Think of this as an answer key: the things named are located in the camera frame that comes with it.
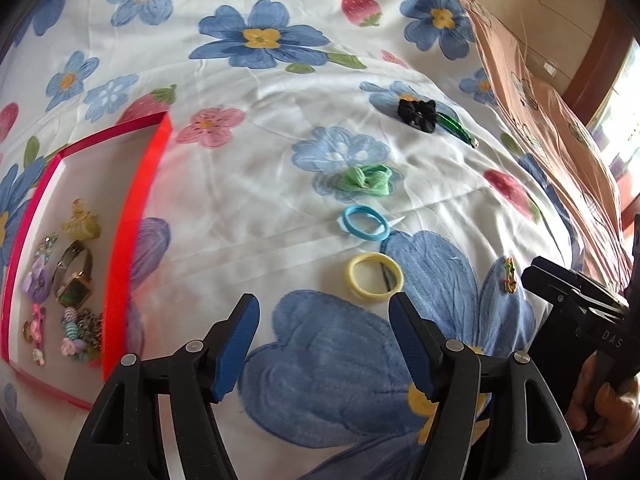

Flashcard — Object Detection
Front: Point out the blue hair ring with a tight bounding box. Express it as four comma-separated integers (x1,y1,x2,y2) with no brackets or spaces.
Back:
340,204,392,243

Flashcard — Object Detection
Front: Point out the pink blanket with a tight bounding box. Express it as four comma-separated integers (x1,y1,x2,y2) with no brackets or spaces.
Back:
460,0,632,292

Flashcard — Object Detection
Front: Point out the yellow claw hair clip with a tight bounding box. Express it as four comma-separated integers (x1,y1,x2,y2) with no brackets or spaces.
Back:
61,198,102,242

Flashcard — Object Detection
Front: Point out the multicolour striped hair ring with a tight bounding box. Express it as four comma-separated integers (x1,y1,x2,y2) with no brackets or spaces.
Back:
502,256,519,295

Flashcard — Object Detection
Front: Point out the red shallow jewelry box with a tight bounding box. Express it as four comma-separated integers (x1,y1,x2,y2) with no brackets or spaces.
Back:
1,113,172,408

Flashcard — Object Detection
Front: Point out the yellow hair ring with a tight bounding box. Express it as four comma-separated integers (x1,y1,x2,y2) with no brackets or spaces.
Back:
345,251,406,302

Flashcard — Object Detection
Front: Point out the black scrunchie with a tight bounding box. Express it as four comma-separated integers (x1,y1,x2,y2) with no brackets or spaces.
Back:
397,99,437,133

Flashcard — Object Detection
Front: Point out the floral white bed sheet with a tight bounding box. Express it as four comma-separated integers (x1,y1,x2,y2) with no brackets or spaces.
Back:
1,0,584,479

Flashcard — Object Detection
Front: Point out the black white chain bracelet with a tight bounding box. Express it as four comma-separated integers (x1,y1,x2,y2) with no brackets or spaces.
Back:
77,308,104,356

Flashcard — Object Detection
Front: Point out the right hand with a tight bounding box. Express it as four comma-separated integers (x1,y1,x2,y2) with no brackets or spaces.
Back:
565,354,639,468

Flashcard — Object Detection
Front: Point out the colourful bead bracelet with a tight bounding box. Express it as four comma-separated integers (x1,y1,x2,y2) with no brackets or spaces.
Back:
60,306,89,361

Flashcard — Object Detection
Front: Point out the green bow hair tie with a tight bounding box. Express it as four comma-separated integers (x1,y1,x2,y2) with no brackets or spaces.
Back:
333,162,395,198

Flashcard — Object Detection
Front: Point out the purple bow hair tie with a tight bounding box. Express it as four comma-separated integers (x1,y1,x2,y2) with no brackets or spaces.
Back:
22,253,54,305

